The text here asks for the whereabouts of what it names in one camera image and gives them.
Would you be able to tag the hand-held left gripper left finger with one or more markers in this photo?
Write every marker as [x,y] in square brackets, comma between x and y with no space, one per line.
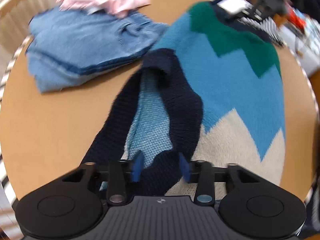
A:
[137,166]

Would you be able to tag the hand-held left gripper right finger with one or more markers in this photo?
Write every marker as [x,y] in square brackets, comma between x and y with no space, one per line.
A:
[184,168]

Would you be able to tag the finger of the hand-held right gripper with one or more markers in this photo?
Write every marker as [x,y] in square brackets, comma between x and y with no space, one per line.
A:
[250,15]

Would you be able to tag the beige blue navy knit sweater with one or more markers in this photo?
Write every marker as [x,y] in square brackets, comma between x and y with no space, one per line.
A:
[225,80]

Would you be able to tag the white garment with dark stripes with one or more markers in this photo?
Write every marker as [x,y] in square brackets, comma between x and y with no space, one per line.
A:
[273,32]

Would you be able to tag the blue denim jeans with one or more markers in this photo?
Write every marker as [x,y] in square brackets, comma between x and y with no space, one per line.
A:
[87,45]

